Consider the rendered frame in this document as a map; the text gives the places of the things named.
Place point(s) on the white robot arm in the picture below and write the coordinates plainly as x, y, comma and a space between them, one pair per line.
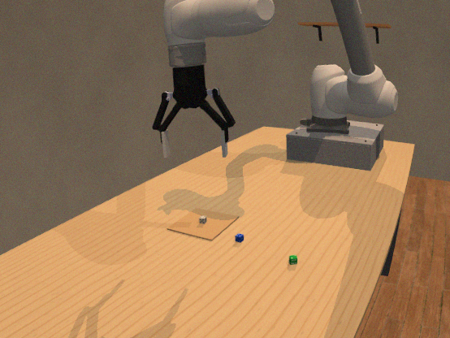
367, 93

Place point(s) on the blue die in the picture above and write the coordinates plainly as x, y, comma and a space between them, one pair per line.
239, 237

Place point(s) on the tan square mat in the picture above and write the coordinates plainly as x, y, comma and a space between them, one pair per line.
216, 223

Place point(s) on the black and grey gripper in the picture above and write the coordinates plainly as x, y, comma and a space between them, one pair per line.
193, 97

